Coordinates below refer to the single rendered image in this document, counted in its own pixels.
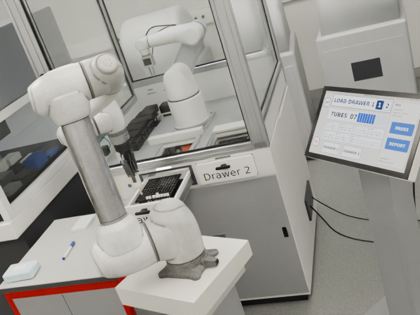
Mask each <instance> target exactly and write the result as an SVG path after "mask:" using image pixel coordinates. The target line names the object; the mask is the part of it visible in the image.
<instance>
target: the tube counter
mask: <svg viewBox="0 0 420 315"><path fill-rule="evenodd" d="M388 119H389V116H387V115H381V114H371V113H366V112H357V111H351V114H350V117H349V122H354V123H361V124H370V125H374V126H382V127H386V126H387V123H388Z"/></svg>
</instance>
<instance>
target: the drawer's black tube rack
mask: <svg viewBox="0 0 420 315"><path fill-rule="evenodd" d="M180 177H181V174H175V175H171V176H164V177H158V178H154V179H149V181H148V182H147V183H146V185H145V187H144V188H143V190H142V193H143V194H142V195H141V193H140V195H139V196H138V197H137V199H136V200H139V199H145V198H146V196H151V197H152V195H156V193H159V194H160V195H161V194H164V193H169V194H170V198H174V197H175V195H176V193H177V191H178V189H179V187H180V185H181V183H182V181H183V179H179V178H180Z"/></svg>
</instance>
